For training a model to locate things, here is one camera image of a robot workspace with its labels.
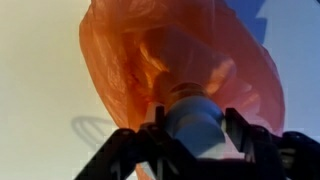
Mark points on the orange plastic bag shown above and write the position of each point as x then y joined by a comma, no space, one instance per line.
116,50

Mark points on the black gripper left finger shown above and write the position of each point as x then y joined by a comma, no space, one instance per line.
133,156

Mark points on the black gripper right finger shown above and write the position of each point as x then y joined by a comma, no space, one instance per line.
283,160

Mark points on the white bottle with orange label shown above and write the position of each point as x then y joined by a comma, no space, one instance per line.
196,123

